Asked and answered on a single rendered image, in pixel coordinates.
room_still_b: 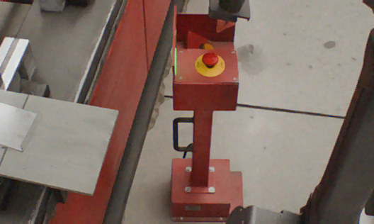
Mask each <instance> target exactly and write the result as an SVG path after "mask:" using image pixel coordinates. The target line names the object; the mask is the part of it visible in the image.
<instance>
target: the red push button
mask: <svg viewBox="0 0 374 224"><path fill-rule="evenodd" d="M202 61H203V64H204V65H205V66H206V67H207V68H208V69H212V68H213V67H214V66H215V65H216V64H217V63H218V61H219V58H218V56H217V55H216V54H215V53H213V52H208V53H205V54H204V55H203V57H202Z"/></svg>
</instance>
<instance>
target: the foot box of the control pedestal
mask: <svg viewBox="0 0 374 224"><path fill-rule="evenodd" d="M185 167H192V158H173V159H172V167H171V221H172V222H218V223H226V220H227V218H228V216H229V214H230V213H231V211H232V210H233V209H234V208H236V207H237V206H244V199H243V185H242V173H241V172H235V171H230V159H210V167H214V168H215V193H185Z"/></svg>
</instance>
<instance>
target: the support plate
mask: <svg viewBox="0 0 374 224"><path fill-rule="evenodd" d="M26 97H27V94H22V93H18V92H10V91H3V90H0V103H4V104H6V105H9V106H13V107H16V108H19V109H22V108H23V105H24V102H25V100H26ZM39 110H41V113H42V118H41V119H40V122H39V124H38V126H37V128H36V129H35V132H34V133H33V136H32V137H31V139H30V141H29V143H28V144H27V146H26V149H25V151H24V152H20V151H18V150H15V149H12V148H10V147H8V148H7V150H6V154H5V156H4V159H3V161H2V163H1V166H0V176H2V177H8V178H10V179H15V180H19V181H24V182H28V183H32V184H38V185H43V186H48V187H52V188H56V189H59V190H63V191H69V192H74V193H78V194H83V195H88V196H93V195H94V190H95V188H96V184H97V181H98V178H99V175H100V173H101V169H102V166H103V161H104V158H105V156H106V152H107V149H108V146H109V143H110V141H111V137H112V134H113V131H114V128H115V124H116V122H117V119H118V116H119V110H115V109H110V108H102V107H98V106H91V105H83V104H78V103H71V102H66V101H60V100H55V99H49V98H44V97H40V96H33V95H30V96H29V97H28V100H27V102H26V104H25V107H24V111H32V112H33V113H38V111H39ZM2 146H3V145H0V161H1V159H2V155H3V153H4V151H5V149H4V148H1V147H2Z"/></svg>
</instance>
